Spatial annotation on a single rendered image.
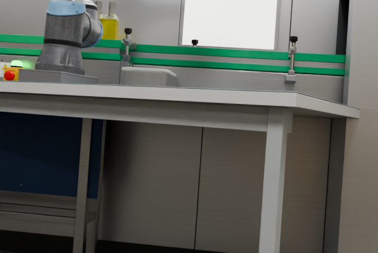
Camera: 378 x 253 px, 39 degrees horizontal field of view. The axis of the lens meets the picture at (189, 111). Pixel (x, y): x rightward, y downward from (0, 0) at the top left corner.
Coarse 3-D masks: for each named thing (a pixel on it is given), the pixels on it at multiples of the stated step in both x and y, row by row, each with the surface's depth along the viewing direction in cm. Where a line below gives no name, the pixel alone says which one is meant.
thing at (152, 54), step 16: (144, 48) 219; (160, 48) 218; (176, 48) 217; (192, 48) 216; (208, 48) 216; (160, 64) 218; (176, 64) 217; (192, 64) 216; (208, 64) 215; (224, 64) 215; (240, 64) 214; (256, 64) 213; (272, 64) 212; (288, 64) 212; (304, 64) 211; (320, 64) 210; (336, 64) 209
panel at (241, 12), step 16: (192, 0) 234; (208, 0) 233; (224, 0) 232; (240, 0) 231; (256, 0) 230; (272, 0) 229; (192, 16) 233; (208, 16) 233; (224, 16) 232; (240, 16) 231; (256, 16) 230; (272, 16) 229; (192, 32) 233; (208, 32) 232; (224, 32) 231; (240, 32) 231; (256, 32) 230; (272, 32) 229; (272, 48) 229
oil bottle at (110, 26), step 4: (104, 16) 224; (108, 16) 223; (112, 16) 223; (116, 16) 225; (104, 20) 223; (108, 20) 223; (112, 20) 223; (116, 20) 224; (104, 24) 223; (108, 24) 223; (112, 24) 223; (116, 24) 224; (104, 28) 223; (108, 28) 223; (112, 28) 223; (116, 28) 225; (104, 32) 223; (108, 32) 223; (112, 32) 222; (116, 32) 225; (104, 36) 223; (108, 36) 223; (112, 36) 222; (116, 36) 226
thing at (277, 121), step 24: (0, 96) 171; (24, 96) 166; (48, 96) 161; (120, 120) 148; (144, 120) 145; (168, 120) 141; (192, 120) 138; (216, 120) 135; (240, 120) 131; (264, 120) 129; (288, 120) 131; (264, 168) 128; (264, 192) 127; (264, 216) 127; (264, 240) 127
